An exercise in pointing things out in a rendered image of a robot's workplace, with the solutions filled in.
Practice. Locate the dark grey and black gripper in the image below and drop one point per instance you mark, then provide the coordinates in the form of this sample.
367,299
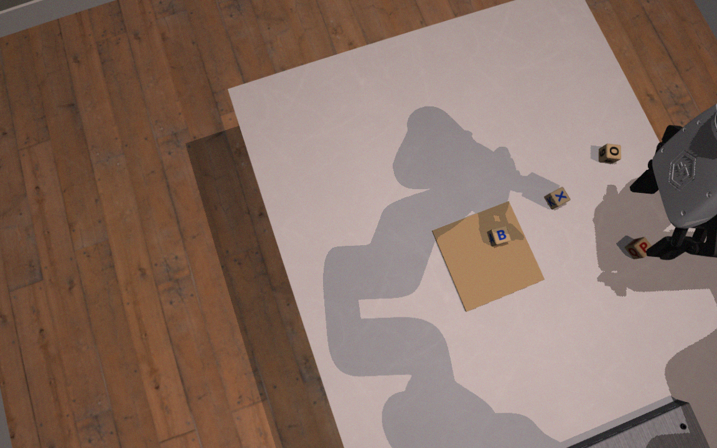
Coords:
685,173

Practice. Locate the tan square mat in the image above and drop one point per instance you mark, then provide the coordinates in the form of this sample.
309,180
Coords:
480,272

